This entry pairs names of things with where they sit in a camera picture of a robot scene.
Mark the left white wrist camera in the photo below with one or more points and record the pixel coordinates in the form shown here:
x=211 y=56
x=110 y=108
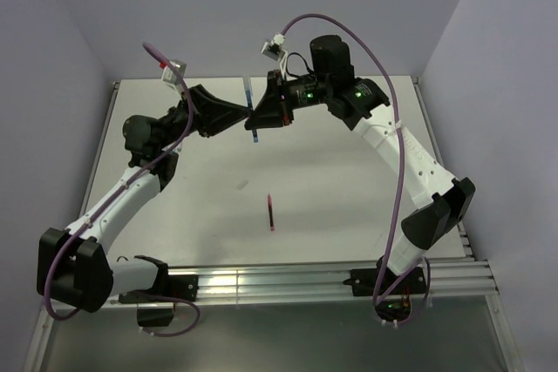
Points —
x=172 y=76

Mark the red gel pen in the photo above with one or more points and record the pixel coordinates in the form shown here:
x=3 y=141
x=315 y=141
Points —
x=271 y=213

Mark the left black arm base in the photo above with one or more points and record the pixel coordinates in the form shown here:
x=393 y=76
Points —
x=176 y=289

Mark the blue pen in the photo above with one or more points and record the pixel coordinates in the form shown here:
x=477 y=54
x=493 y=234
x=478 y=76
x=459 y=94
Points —
x=250 y=108

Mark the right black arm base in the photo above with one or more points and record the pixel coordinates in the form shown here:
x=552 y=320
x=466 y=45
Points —
x=400 y=298

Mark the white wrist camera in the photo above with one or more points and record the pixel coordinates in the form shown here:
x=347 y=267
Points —
x=172 y=76
x=273 y=48

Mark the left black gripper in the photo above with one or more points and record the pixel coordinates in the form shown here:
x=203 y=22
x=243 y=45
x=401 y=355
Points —
x=210 y=115

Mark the aluminium frame rail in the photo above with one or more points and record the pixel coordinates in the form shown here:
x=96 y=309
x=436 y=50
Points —
x=317 y=282

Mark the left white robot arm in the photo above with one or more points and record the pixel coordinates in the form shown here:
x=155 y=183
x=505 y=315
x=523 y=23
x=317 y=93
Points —
x=72 y=263

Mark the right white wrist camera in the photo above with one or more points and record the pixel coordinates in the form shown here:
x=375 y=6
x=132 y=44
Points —
x=273 y=48

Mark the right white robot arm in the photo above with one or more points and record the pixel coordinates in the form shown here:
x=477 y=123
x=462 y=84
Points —
x=440 y=199

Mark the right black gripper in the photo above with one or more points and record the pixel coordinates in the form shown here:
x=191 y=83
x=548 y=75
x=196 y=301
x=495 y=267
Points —
x=274 y=110

